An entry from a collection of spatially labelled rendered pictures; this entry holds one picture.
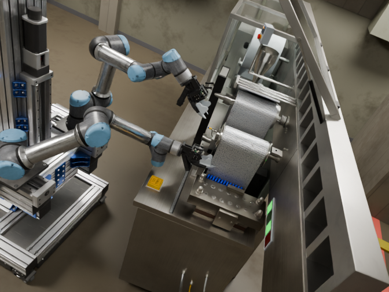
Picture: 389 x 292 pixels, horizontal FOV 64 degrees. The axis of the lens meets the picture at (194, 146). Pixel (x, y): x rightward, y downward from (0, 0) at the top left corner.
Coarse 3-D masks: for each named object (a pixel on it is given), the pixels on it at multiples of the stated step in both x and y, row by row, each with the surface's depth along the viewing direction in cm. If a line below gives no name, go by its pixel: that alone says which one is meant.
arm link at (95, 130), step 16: (96, 112) 147; (80, 128) 141; (96, 128) 139; (48, 144) 141; (64, 144) 142; (80, 144) 144; (96, 144) 144; (0, 160) 138; (16, 160) 139; (32, 160) 142; (0, 176) 141; (16, 176) 142
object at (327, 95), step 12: (288, 0) 102; (300, 0) 195; (288, 12) 104; (312, 24) 201; (300, 36) 107; (300, 48) 108; (312, 60) 111; (324, 60) 169; (312, 72) 113; (312, 84) 114; (324, 84) 114; (324, 96) 117; (336, 108) 119
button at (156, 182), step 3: (153, 177) 171; (156, 177) 172; (150, 180) 169; (153, 180) 170; (156, 180) 170; (159, 180) 171; (162, 180) 172; (150, 183) 167; (153, 183) 168; (156, 183) 169; (159, 183) 169; (162, 183) 172; (150, 186) 168; (153, 186) 167; (156, 186) 167; (159, 186) 168
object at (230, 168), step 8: (216, 152) 161; (224, 152) 160; (216, 160) 164; (224, 160) 163; (232, 160) 162; (240, 160) 160; (208, 168) 168; (216, 168) 167; (224, 168) 166; (232, 168) 164; (240, 168) 163; (248, 168) 162; (256, 168) 160; (216, 176) 170; (224, 176) 169; (232, 176) 167; (240, 176) 166; (248, 176) 165; (232, 184) 171; (240, 184) 169; (248, 184) 168
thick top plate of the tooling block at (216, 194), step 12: (204, 180) 166; (192, 192) 156; (204, 192) 159; (216, 192) 161; (228, 192) 164; (192, 204) 159; (204, 204) 156; (216, 204) 155; (228, 204) 157; (240, 204) 160; (252, 204) 162; (264, 204) 165; (240, 216) 155; (252, 216) 156; (264, 216) 158
